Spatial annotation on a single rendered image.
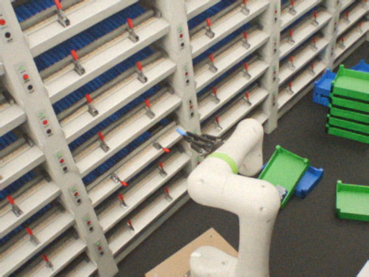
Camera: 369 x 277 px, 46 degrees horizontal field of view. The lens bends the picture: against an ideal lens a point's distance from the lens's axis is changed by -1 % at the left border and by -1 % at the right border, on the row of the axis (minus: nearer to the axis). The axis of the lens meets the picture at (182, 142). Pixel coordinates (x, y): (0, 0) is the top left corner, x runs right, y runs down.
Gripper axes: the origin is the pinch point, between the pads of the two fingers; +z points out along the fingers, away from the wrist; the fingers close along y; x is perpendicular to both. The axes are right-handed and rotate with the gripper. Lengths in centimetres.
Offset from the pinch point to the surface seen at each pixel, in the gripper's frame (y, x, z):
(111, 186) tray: 38.2, 8.4, 15.2
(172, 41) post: -9.8, -41.2, 8.7
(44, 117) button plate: 55, -43, 4
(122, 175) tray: 30.6, 7.8, 16.3
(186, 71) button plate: -14.8, -23.9, 11.0
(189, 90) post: -15.5, -12.9, 13.2
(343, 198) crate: -65, 71, -35
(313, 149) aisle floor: -87, 65, -1
